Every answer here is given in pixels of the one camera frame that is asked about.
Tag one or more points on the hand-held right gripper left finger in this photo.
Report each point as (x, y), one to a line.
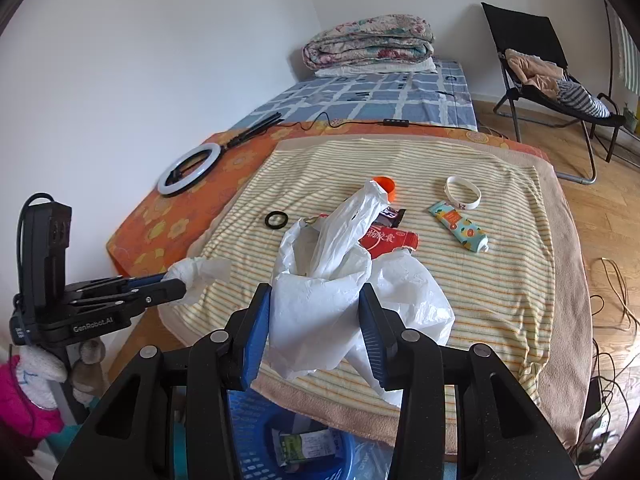
(257, 342)

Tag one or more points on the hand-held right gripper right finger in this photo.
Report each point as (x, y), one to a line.
(374, 342)

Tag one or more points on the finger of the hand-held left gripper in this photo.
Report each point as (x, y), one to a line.
(147, 280)
(160, 292)

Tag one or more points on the white plastic bag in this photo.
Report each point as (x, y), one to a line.
(320, 310)

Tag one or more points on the red snack wrapper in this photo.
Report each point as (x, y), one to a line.
(390, 242)

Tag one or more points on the blue plastic basket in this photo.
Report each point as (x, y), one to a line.
(250, 460)

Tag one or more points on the dark candy wrapper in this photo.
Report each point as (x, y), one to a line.
(391, 216)

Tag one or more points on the fruit print cream tube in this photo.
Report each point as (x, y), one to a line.
(457, 225)

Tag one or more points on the person's left hand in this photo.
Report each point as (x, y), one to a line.
(37, 375)

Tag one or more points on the orange floral blanket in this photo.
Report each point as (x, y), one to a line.
(175, 230)

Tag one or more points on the beige plush toy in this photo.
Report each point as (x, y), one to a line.
(90, 360)

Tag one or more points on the green white packet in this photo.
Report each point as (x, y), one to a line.
(305, 447)

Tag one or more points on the striped yellow blanket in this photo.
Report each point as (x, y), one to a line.
(500, 285)

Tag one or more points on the orange bottle cap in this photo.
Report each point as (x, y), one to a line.
(387, 185)

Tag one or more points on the white rubber wristband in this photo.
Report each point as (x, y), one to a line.
(470, 204)

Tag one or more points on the teal box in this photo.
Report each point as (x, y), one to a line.
(70, 440)

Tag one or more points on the black tripod stand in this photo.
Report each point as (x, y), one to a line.
(252, 127)

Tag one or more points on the beige towel blanket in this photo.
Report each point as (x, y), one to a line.
(567, 310)

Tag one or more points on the power strip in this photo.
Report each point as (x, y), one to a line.
(595, 435)

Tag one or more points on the blue plaid bed sheet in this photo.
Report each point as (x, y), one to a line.
(360, 95)

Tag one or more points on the white pillow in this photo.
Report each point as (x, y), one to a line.
(380, 67)

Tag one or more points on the folded floral quilt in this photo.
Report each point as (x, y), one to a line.
(370, 40)

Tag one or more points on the beige clothes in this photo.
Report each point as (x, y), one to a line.
(530, 72)

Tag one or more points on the grey striped garment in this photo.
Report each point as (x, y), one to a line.
(580, 97)

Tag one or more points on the black folding chair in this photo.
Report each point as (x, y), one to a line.
(525, 30)

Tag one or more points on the hanging striped towel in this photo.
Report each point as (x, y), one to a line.
(627, 55)

